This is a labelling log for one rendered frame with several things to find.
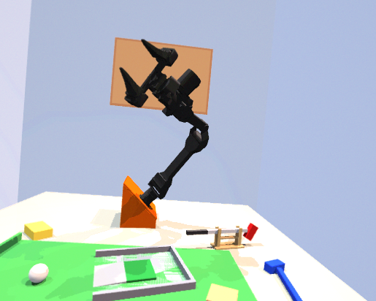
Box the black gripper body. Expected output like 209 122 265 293
124 47 178 107

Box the yellow block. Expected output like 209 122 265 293
24 221 53 240

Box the blue golf putter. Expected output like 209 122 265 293
264 259 302 301

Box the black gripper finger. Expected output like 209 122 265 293
141 39 171 59
119 67 143 98

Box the white egg-shaped ball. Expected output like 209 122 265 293
28 264 49 283

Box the green flat mat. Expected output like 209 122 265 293
0 240 258 301

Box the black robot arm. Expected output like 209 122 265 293
139 69 209 207

